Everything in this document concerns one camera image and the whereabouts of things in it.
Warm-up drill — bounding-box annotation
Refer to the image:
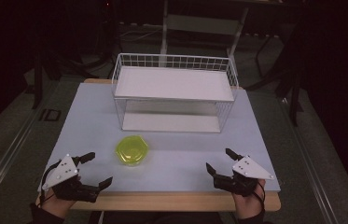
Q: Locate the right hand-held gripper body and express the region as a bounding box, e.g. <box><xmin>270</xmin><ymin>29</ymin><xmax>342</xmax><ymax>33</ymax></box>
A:
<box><xmin>214</xmin><ymin>155</ymin><xmax>276</xmax><ymax>198</ymax></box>

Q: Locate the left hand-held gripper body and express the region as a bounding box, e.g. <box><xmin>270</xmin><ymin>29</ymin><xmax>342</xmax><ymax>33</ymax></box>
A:
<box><xmin>41</xmin><ymin>153</ymin><xmax>101</xmax><ymax>203</ymax></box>

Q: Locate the yellow-green hexagonal plastic container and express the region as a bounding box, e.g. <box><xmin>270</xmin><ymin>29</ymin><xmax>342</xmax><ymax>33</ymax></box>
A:
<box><xmin>115</xmin><ymin>134</ymin><xmax>150</xmax><ymax>167</ymax></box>

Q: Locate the white wire shelf rack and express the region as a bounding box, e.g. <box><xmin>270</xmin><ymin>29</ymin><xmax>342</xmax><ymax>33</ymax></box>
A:
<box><xmin>111</xmin><ymin>52</ymin><xmax>240</xmax><ymax>134</ymax></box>

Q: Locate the person's left hand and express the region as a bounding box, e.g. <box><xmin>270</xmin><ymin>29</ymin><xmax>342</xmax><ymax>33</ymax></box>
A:
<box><xmin>40</xmin><ymin>193</ymin><xmax>77</xmax><ymax>219</ymax></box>

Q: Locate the person's right hand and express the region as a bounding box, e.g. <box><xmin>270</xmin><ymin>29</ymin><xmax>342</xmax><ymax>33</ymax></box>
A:
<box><xmin>232</xmin><ymin>179</ymin><xmax>267</xmax><ymax>220</ymax></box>

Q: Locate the pale blue table mat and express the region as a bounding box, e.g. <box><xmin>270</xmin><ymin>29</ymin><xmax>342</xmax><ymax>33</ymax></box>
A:
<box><xmin>37</xmin><ymin>82</ymin><xmax>282</xmax><ymax>193</ymax></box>

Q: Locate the black square floor plate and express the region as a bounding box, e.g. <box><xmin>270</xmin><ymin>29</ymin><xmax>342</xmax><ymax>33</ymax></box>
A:
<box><xmin>38</xmin><ymin>108</ymin><xmax>63</xmax><ymax>122</ymax></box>

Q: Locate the person's lap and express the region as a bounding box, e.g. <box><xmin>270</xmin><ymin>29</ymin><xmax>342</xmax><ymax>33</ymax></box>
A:
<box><xmin>89</xmin><ymin>210</ymin><xmax>240</xmax><ymax>224</ymax></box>

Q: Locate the black stand leg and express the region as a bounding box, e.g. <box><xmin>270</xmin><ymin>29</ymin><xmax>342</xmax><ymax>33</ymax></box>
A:
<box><xmin>287</xmin><ymin>69</ymin><xmax>304</xmax><ymax>128</ymax></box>
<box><xmin>31</xmin><ymin>46</ymin><xmax>45</xmax><ymax>110</ymax></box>

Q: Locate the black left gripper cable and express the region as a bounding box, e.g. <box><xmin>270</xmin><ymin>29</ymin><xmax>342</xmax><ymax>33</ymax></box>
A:
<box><xmin>38</xmin><ymin>166</ymin><xmax>56</xmax><ymax>208</ymax></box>

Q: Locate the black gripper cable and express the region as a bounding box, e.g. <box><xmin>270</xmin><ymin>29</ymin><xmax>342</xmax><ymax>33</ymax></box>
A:
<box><xmin>38</xmin><ymin>166</ymin><xmax>56</xmax><ymax>208</ymax></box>
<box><xmin>253</xmin><ymin>182</ymin><xmax>267</xmax><ymax>209</ymax></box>

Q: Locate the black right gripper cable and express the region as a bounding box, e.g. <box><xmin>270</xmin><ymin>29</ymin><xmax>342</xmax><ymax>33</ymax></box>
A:
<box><xmin>253</xmin><ymin>182</ymin><xmax>267</xmax><ymax>209</ymax></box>

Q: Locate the metal floor rail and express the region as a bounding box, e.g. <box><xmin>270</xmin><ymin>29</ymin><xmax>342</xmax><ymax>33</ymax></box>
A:
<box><xmin>281</xmin><ymin>96</ymin><xmax>339</xmax><ymax>224</ymax></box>
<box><xmin>0</xmin><ymin>102</ymin><xmax>49</xmax><ymax>214</ymax></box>

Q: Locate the white metal frame stand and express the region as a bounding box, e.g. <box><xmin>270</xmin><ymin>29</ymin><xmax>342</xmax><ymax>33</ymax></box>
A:
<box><xmin>158</xmin><ymin>0</ymin><xmax>251</xmax><ymax>68</ymax></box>

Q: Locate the white floor cable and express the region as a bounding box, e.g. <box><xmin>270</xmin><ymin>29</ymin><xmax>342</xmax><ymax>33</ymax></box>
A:
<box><xmin>118</xmin><ymin>28</ymin><xmax>164</xmax><ymax>44</ymax></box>

